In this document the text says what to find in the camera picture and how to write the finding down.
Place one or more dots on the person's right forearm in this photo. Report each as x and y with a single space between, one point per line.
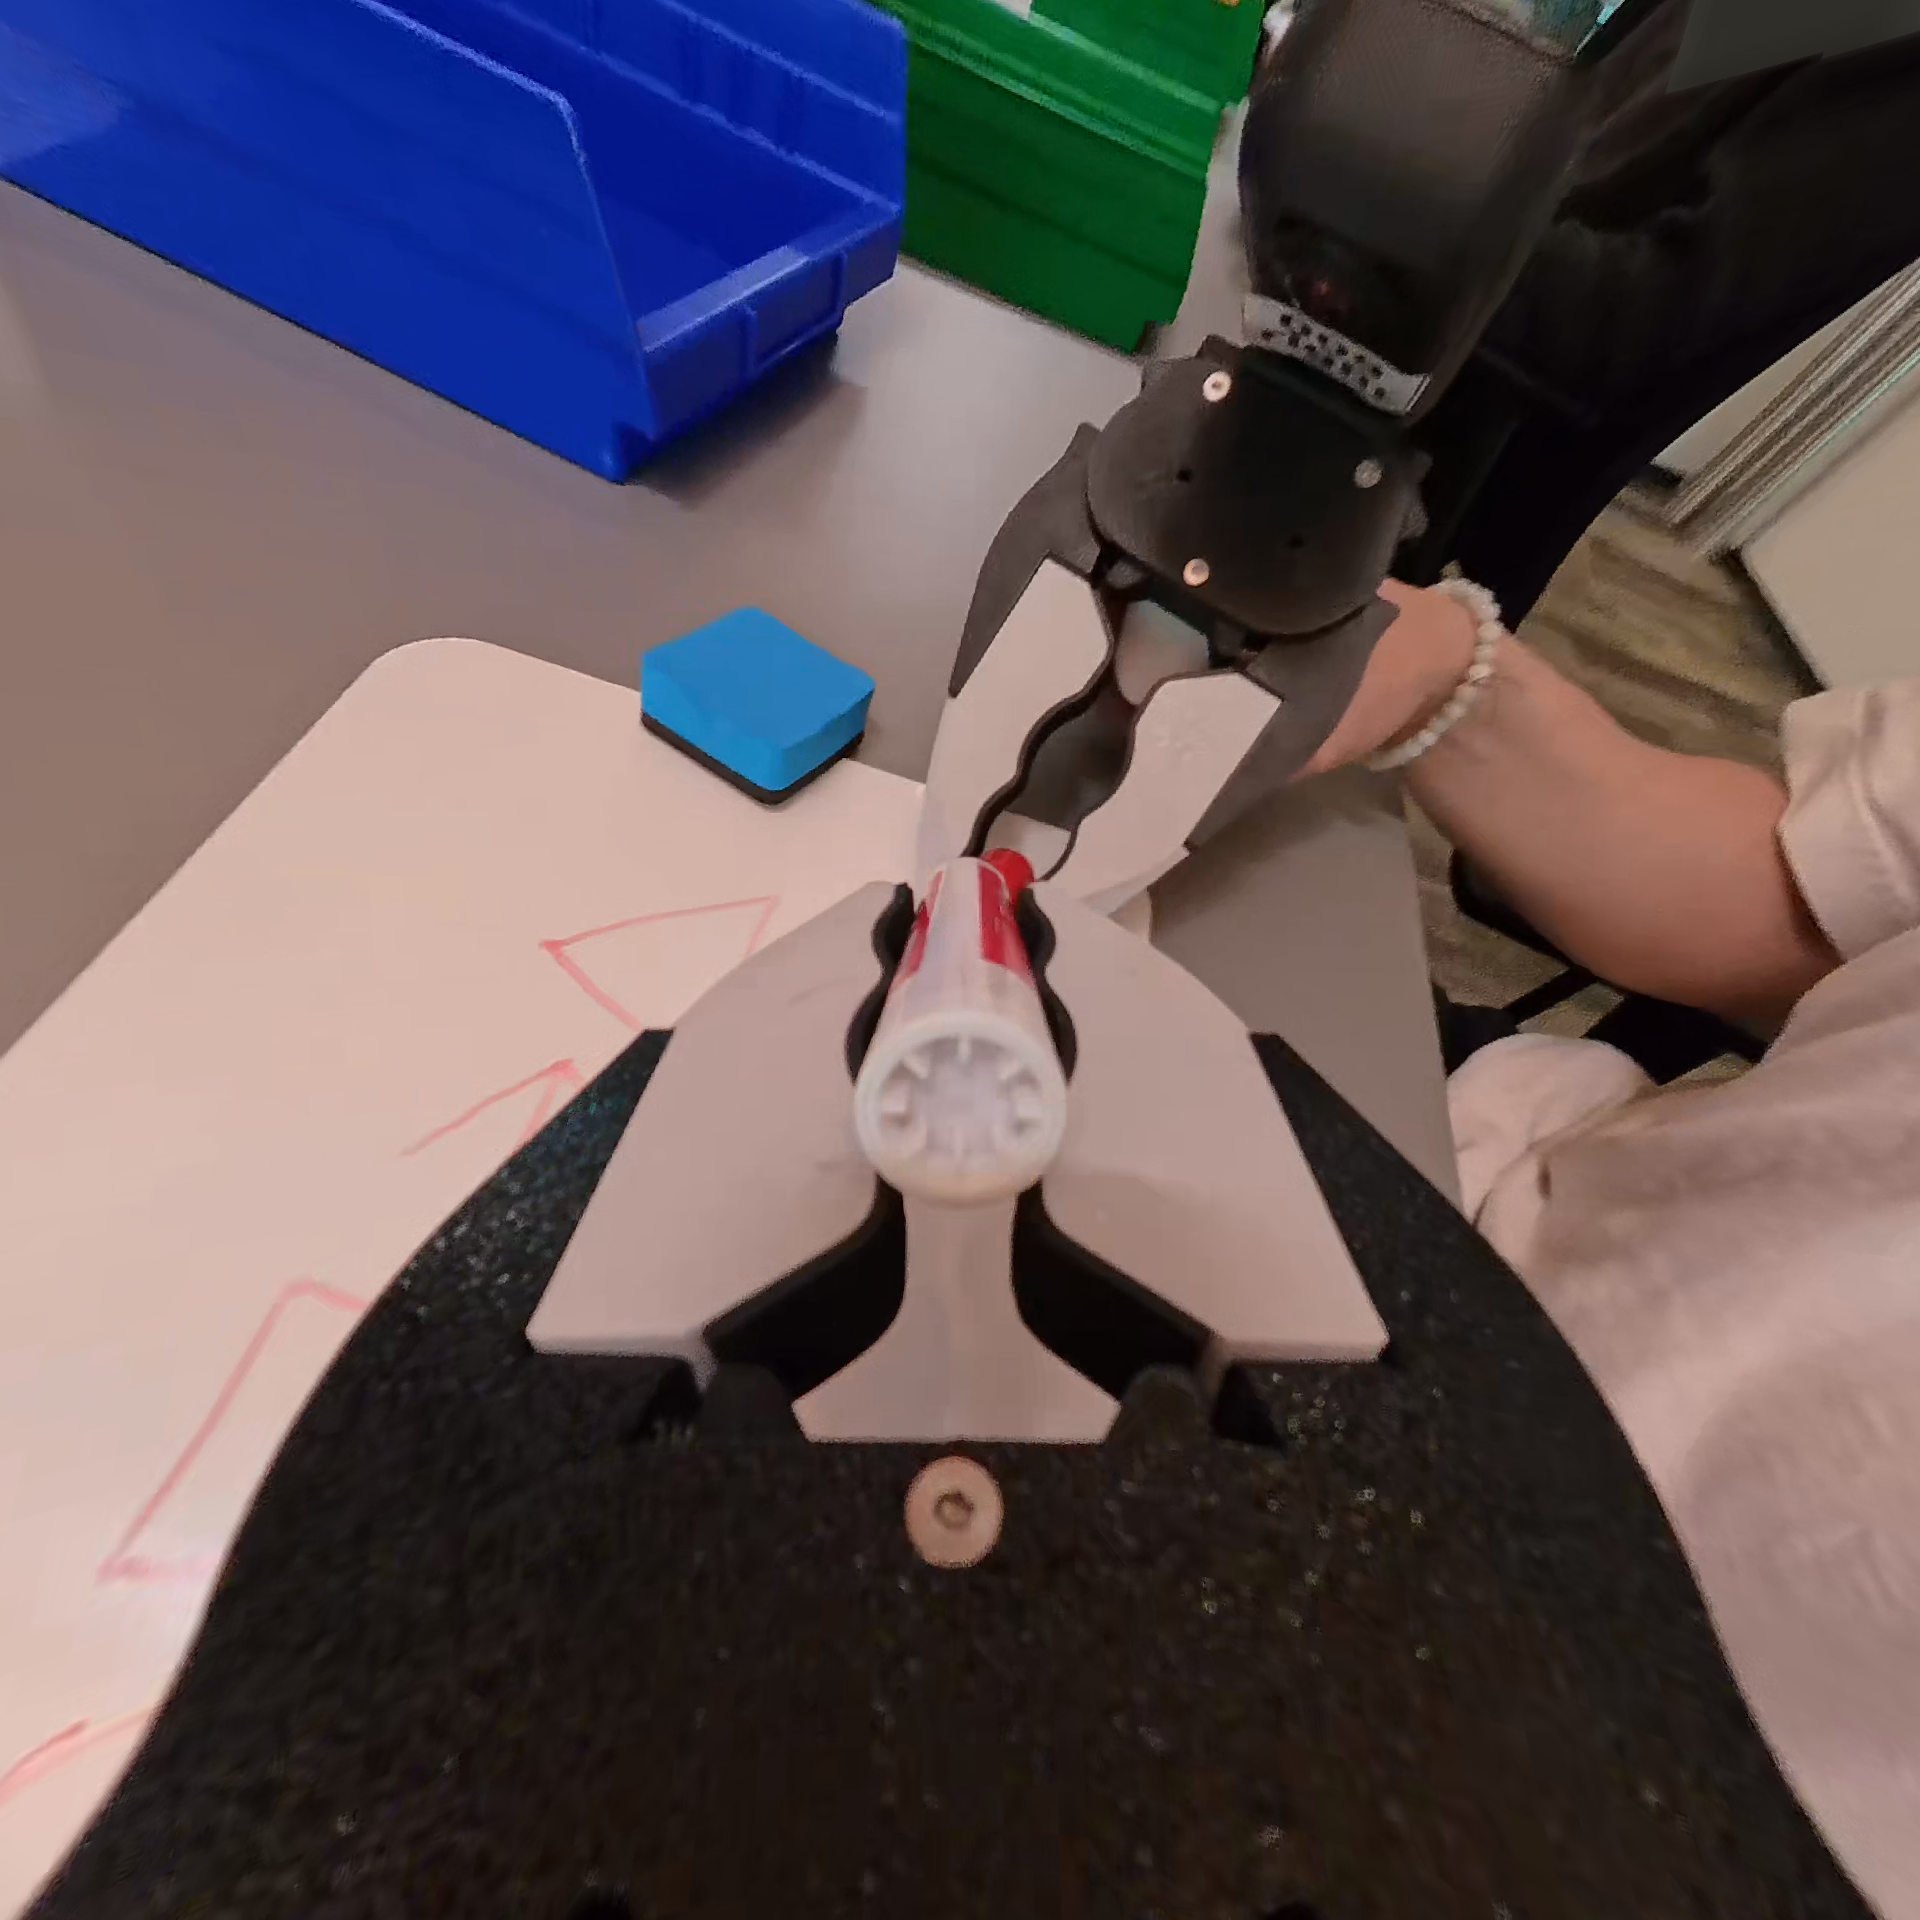
1635 840

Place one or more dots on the white whiteboard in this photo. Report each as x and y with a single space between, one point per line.
298 976

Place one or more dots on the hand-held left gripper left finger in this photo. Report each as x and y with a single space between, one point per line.
708 1187

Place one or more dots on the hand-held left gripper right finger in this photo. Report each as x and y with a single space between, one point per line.
1217 1187

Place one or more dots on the person's right hand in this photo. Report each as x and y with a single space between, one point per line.
1404 675

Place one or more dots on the blue foam eraser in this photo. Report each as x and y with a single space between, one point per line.
750 692

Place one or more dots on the red dry-erase marker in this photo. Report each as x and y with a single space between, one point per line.
958 1108

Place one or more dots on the green plastic bin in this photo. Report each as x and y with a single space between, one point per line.
1053 167

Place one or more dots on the metal frame rail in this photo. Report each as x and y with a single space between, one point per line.
1819 404

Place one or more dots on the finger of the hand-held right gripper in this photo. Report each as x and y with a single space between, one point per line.
1184 766
1005 707

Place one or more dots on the blue plastic bin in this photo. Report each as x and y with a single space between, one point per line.
450 197

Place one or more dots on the red marker cap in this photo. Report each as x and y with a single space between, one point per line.
1009 870

